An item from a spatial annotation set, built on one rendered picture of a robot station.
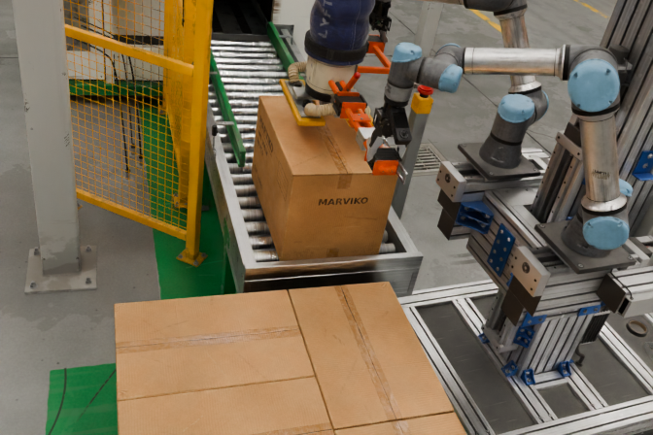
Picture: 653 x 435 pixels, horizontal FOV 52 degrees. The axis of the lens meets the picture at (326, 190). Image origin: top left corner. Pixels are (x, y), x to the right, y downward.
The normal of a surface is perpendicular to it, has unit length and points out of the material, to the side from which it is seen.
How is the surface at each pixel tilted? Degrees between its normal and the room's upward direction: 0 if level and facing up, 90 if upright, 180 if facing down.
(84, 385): 0
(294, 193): 90
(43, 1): 90
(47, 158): 90
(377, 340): 0
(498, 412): 0
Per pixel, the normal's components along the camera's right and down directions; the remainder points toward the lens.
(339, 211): 0.27, 0.57
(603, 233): -0.30, 0.59
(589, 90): -0.36, 0.36
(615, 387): 0.15, -0.82
